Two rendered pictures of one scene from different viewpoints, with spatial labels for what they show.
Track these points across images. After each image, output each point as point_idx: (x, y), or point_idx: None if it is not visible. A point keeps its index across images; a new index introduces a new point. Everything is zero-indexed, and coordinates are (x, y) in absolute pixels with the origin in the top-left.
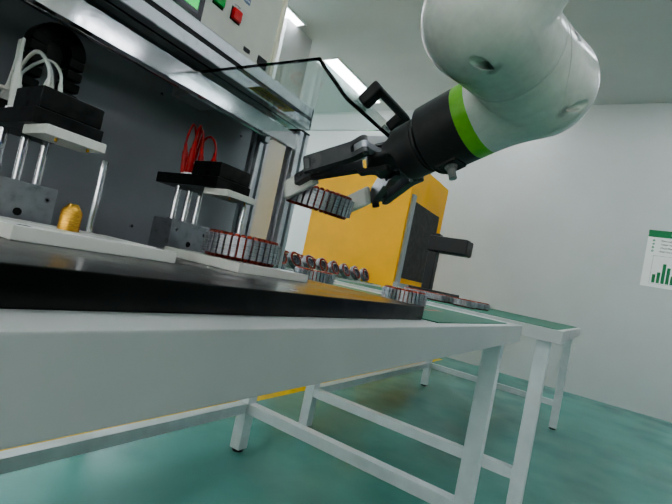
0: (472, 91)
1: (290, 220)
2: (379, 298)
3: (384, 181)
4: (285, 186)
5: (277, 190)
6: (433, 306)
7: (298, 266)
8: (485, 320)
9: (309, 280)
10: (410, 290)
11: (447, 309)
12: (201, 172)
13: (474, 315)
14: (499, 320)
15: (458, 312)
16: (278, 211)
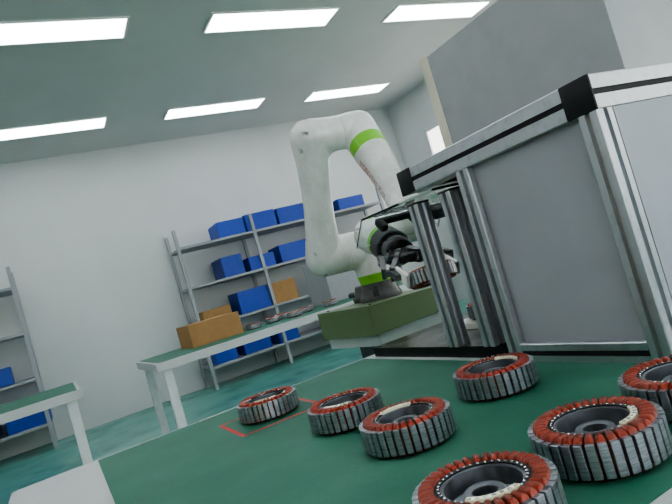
0: (412, 240)
1: (434, 293)
2: (409, 337)
3: (400, 265)
4: (458, 264)
5: (445, 262)
6: (114, 479)
7: (374, 389)
8: (174, 433)
9: (433, 342)
10: (279, 387)
11: (66, 496)
12: None
13: (54, 490)
14: (15, 498)
15: (120, 465)
16: (446, 284)
